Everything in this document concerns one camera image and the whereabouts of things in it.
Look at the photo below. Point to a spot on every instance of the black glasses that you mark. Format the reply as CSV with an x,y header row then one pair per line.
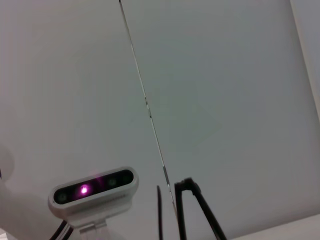
x,y
180,212

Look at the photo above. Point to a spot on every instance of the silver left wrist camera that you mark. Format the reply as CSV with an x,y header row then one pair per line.
x,y
95,200

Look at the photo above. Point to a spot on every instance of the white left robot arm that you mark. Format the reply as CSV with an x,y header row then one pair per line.
x,y
15,212

